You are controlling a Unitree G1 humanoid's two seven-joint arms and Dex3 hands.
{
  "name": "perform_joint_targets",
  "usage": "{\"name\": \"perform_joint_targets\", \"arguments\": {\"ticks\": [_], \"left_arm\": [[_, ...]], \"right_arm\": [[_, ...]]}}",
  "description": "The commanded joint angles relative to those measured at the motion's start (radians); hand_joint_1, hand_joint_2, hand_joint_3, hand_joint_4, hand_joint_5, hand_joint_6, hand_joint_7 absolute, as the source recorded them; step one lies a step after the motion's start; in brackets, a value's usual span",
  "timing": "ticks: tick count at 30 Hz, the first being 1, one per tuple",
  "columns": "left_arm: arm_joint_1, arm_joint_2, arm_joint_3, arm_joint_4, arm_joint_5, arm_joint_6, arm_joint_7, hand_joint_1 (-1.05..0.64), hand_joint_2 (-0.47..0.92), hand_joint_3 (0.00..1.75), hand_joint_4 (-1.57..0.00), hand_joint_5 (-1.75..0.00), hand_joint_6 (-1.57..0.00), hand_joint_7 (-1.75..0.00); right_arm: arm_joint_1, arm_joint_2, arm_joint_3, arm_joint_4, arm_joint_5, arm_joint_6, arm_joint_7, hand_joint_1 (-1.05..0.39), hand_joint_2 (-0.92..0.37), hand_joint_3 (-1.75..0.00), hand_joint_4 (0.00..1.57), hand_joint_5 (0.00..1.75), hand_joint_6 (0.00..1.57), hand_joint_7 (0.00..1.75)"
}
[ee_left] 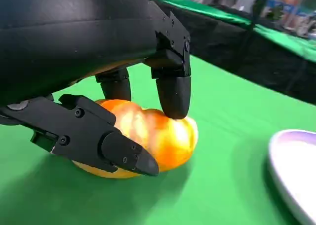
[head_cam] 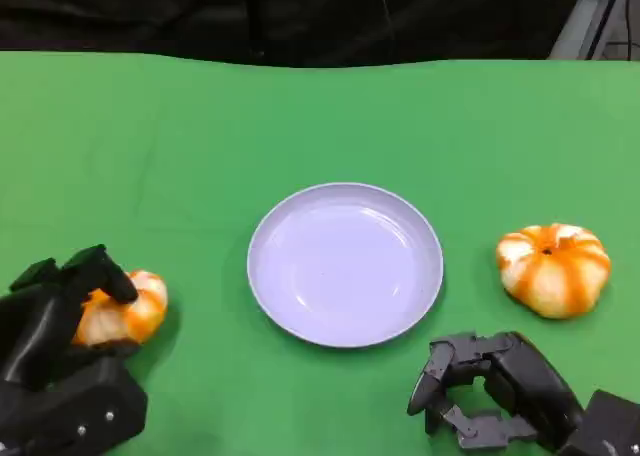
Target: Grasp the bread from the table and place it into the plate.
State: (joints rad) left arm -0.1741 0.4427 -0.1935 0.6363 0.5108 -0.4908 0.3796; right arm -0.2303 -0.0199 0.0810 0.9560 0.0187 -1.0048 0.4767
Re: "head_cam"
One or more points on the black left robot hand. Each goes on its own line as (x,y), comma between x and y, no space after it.
(35,326)

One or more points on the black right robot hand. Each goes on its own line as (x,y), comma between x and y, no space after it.
(530,391)

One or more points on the orange and white bread roll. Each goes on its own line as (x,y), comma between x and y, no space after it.
(555,276)
(130,321)

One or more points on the lilac plate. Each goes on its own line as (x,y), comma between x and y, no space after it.
(345,266)

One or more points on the green table cloth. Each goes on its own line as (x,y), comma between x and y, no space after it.
(200,141)

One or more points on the black backdrop curtain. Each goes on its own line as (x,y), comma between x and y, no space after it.
(200,16)

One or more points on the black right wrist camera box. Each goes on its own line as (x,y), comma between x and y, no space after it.
(607,426)

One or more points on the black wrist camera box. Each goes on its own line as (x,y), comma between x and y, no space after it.
(607,426)
(75,411)

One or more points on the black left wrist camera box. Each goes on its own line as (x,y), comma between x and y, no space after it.
(75,411)

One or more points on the grey metal frame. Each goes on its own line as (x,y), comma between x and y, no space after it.
(575,31)

